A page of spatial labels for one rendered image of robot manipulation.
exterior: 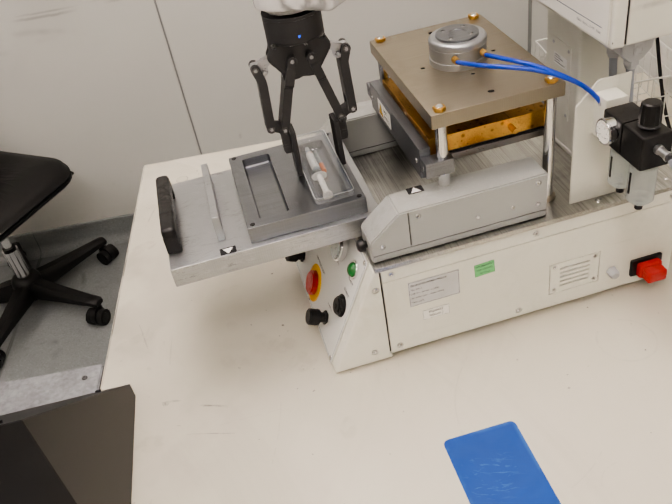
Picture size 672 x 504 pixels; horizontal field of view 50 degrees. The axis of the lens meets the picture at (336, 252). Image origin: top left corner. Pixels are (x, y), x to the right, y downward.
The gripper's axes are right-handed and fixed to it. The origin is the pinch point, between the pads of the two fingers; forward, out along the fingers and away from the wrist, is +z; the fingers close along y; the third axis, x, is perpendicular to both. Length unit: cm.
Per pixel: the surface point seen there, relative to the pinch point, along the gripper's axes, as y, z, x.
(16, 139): 82, 55, -153
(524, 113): -27.0, -2.5, 9.7
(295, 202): 5.2, 3.8, 6.7
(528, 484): -12, 28, 43
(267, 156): 6.7, 4.3, -8.4
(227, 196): 14.2, 6.3, -3.3
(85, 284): 75, 103, -127
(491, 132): -22.1, -1.1, 9.9
